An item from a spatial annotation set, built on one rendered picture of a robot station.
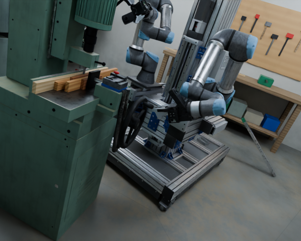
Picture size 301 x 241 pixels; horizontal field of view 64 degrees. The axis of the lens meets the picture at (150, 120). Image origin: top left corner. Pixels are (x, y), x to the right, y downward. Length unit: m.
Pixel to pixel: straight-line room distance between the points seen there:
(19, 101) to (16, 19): 0.39
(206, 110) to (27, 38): 0.93
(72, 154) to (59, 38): 0.57
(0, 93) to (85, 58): 0.46
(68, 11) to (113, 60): 3.88
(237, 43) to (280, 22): 3.02
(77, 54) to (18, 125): 0.47
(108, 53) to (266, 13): 2.90
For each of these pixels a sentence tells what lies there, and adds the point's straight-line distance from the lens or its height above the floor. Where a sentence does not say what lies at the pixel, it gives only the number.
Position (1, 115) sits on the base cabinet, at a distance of 1.47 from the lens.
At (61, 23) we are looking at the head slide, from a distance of 1.30.
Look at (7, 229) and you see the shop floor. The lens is 1.74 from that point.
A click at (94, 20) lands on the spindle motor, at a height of 1.23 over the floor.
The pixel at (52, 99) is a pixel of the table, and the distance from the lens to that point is 1.09.
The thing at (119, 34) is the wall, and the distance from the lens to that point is 5.04.
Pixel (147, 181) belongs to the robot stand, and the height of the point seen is 0.16.
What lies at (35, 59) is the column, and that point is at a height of 0.97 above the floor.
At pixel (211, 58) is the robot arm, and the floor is 1.22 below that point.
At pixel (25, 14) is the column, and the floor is 1.15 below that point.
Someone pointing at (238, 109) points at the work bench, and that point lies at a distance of 4.09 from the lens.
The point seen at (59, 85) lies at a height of 0.92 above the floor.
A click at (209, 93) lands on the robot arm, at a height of 1.07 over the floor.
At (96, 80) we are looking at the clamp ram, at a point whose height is 0.96.
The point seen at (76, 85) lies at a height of 0.92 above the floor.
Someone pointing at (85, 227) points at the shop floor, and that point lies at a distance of 1.76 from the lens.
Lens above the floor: 1.35
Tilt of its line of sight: 24 degrees down
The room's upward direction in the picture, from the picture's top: 19 degrees clockwise
